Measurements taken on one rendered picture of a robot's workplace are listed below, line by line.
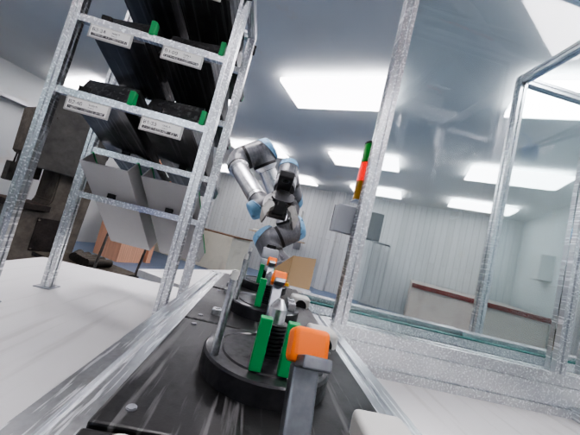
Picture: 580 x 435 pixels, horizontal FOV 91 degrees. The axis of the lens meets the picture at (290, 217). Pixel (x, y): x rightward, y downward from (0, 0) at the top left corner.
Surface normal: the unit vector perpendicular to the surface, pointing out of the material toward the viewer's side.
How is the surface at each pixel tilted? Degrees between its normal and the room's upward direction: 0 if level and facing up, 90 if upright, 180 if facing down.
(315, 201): 90
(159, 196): 135
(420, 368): 90
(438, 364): 90
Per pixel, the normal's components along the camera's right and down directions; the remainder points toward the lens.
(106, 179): -0.22, 0.61
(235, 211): -0.37, -0.17
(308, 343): 0.18, -0.42
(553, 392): 0.11, -0.06
